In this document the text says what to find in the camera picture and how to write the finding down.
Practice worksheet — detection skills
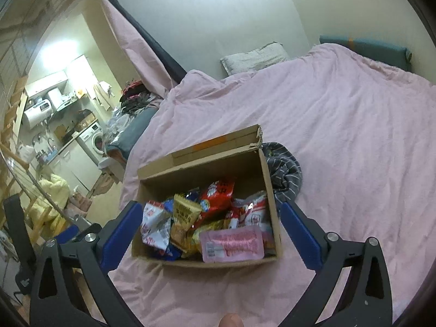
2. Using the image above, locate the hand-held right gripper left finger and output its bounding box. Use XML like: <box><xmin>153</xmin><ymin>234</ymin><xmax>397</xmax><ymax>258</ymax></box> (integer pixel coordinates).
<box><xmin>29</xmin><ymin>201</ymin><xmax>144</xmax><ymax>327</ymax></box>

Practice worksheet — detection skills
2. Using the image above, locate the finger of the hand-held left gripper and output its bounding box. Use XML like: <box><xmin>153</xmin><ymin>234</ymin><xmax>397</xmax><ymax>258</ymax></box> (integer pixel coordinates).
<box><xmin>54</xmin><ymin>225</ymin><xmax>80</xmax><ymax>244</ymax></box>
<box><xmin>78</xmin><ymin>223</ymin><xmax>103</xmax><ymax>241</ymax></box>

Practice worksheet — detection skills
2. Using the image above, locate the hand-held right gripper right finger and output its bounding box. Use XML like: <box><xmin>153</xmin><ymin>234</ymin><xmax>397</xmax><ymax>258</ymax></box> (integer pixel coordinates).
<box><xmin>280</xmin><ymin>200</ymin><xmax>394</xmax><ymax>327</ymax></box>

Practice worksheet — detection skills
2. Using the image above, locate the white snack packet colourful print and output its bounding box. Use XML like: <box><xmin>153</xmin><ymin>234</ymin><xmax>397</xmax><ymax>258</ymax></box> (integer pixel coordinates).
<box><xmin>141</xmin><ymin>200</ymin><xmax>172</xmax><ymax>250</ymax></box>

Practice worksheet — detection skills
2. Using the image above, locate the blue cartoon snack packet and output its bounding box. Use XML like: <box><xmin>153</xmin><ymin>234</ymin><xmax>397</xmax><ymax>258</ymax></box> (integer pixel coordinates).
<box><xmin>150</xmin><ymin>243</ymin><xmax>183</xmax><ymax>262</ymax></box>

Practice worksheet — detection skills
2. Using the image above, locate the small brown snack packet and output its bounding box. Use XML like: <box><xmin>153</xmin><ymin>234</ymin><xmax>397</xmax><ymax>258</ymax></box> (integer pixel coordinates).
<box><xmin>169</xmin><ymin>193</ymin><xmax>202</xmax><ymax>254</ymax></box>

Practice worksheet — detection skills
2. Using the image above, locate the pink snack packet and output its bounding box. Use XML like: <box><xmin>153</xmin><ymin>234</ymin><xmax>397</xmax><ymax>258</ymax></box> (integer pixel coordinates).
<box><xmin>198</xmin><ymin>225</ymin><xmax>265</xmax><ymax>264</ymax></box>

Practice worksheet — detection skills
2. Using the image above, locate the yellow chips packet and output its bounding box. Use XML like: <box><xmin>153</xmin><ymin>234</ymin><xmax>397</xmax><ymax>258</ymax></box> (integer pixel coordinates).
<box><xmin>191</xmin><ymin>220</ymin><xmax>232</xmax><ymax>246</ymax></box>

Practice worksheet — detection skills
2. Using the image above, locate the cardboard box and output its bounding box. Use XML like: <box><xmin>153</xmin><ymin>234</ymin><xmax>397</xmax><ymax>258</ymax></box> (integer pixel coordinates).
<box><xmin>131</xmin><ymin>124</ymin><xmax>284</xmax><ymax>269</ymax></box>

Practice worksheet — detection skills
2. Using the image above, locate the person's right hand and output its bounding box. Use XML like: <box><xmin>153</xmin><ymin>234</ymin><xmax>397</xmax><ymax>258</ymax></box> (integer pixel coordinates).
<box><xmin>218</xmin><ymin>313</ymin><xmax>244</xmax><ymax>327</ymax></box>

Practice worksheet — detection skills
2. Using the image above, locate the metal clothes rack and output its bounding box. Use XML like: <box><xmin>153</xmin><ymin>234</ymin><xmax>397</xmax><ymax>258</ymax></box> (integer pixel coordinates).
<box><xmin>0</xmin><ymin>143</ymin><xmax>89</xmax><ymax>229</ymax></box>

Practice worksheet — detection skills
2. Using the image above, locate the brown floor mat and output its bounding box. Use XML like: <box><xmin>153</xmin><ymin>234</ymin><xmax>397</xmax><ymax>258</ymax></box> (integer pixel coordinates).
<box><xmin>90</xmin><ymin>174</ymin><xmax>116</xmax><ymax>196</ymax></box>

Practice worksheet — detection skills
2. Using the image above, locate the yellow quilt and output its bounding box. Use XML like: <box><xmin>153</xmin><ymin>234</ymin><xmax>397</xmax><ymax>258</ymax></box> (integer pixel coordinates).
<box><xmin>29</xmin><ymin>174</ymin><xmax>70</xmax><ymax>229</ymax></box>

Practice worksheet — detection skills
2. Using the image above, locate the black chair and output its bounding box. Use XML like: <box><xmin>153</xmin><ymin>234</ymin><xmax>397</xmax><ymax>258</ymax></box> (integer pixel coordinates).
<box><xmin>3</xmin><ymin>193</ymin><xmax>36</xmax><ymax>295</ymax></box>

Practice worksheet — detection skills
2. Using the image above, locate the white kitchen base cabinet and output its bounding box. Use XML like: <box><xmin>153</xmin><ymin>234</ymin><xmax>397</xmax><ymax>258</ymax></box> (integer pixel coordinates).
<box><xmin>48</xmin><ymin>140</ymin><xmax>99</xmax><ymax>191</ymax></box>

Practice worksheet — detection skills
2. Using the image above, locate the grey striped cloth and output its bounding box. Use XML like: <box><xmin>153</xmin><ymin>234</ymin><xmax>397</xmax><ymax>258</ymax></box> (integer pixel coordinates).
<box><xmin>262</xmin><ymin>142</ymin><xmax>304</xmax><ymax>208</ymax></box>

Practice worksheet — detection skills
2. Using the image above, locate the white washing machine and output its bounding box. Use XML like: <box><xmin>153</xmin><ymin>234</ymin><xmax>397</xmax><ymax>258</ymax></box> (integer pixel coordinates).
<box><xmin>77</xmin><ymin>121</ymin><xmax>106</xmax><ymax>155</ymax></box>

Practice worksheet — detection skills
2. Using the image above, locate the white crumpled cloth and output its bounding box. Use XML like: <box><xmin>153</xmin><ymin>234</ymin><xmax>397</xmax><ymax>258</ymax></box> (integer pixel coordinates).
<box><xmin>102</xmin><ymin>111</ymin><xmax>133</xmax><ymax>147</ymax></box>

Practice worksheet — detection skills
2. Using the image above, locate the brown carton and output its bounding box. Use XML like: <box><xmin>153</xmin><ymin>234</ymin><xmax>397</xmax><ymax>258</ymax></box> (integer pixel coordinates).
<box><xmin>73</xmin><ymin>109</ymin><xmax>96</xmax><ymax>132</ymax></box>

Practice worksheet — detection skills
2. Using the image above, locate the white water heater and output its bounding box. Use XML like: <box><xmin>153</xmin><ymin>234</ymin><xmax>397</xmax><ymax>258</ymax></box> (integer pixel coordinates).
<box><xmin>22</xmin><ymin>99</ymin><xmax>55</xmax><ymax>128</ymax></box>

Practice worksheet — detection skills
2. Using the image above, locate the white hanging towel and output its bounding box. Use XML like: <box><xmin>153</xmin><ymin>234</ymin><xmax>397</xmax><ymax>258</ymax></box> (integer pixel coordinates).
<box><xmin>93</xmin><ymin>81</ymin><xmax>114</xmax><ymax>111</ymax></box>

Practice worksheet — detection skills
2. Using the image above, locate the pile of dark clothes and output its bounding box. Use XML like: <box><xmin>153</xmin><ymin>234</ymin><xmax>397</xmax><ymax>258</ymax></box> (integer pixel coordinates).
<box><xmin>119</xmin><ymin>79</ymin><xmax>164</xmax><ymax>114</ymax></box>

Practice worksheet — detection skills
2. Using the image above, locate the wooden staircase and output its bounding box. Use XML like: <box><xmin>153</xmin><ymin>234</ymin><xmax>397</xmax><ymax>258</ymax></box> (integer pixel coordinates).
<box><xmin>0</xmin><ymin>75</ymin><xmax>29</xmax><ymax>150</ymax></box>

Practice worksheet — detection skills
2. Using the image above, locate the pink hanging sheet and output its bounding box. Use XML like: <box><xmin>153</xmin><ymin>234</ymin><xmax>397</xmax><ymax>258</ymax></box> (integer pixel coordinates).
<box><xmin>99</xmin><ymin>0</ymin><xmax>178</xmax><ymax>99</ymax></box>

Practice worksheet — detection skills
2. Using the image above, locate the white pillow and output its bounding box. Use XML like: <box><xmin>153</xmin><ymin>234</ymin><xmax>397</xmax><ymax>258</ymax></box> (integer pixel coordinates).
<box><xmin>221</xmin><ymin>43</ymin><xmax>290</xmax><ymax>75</ymax></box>

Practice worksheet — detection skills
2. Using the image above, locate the dark curtain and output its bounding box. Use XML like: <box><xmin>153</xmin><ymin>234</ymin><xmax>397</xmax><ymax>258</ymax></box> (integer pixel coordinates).
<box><xmin>95</xmin><ymin>0</ymin><xmax>187</xmax><ymax>86</ymax></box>

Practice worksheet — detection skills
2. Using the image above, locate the teal cushion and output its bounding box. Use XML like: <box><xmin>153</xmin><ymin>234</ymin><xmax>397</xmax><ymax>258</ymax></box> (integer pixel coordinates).
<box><xmin>319</xmin><ymin>35</ymin><xmax>413</xmax><ymax>72</ymax></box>

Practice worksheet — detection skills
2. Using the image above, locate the white wall cabinet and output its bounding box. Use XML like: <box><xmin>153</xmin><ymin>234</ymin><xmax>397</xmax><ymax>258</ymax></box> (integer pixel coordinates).
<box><xmin>25</xmin><ymin>71</ymin><xmax>69</xmax><ymax>98</ymax></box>

